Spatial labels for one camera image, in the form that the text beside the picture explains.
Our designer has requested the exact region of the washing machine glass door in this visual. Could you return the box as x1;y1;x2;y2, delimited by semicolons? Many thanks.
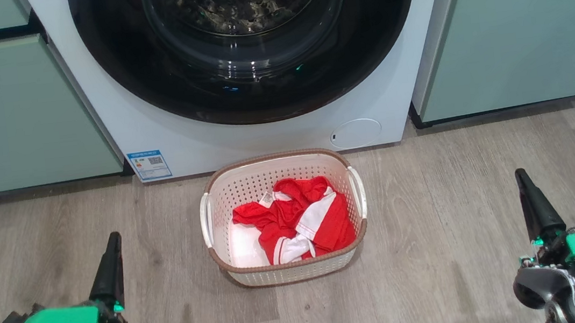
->
68;0;429;144

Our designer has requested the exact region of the white front-load washing machine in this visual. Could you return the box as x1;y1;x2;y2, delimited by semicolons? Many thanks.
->
26;0;473;194

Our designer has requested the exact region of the stainless steel washing machine drum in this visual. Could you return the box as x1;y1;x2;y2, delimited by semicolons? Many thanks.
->
161;0;324;45

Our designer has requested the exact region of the blue energy label sticker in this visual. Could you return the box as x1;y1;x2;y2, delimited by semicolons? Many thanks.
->
126;149;173;182

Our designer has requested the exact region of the cream perforated laundry basket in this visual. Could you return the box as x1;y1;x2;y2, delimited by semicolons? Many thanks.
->
194;143;375;293

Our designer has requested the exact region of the pale green cabinet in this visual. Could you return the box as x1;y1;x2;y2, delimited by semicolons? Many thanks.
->
0;0;126;196
399;0;575;129

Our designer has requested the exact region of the round white filter cover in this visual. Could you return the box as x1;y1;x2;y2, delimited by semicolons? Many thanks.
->
328;116;384;152

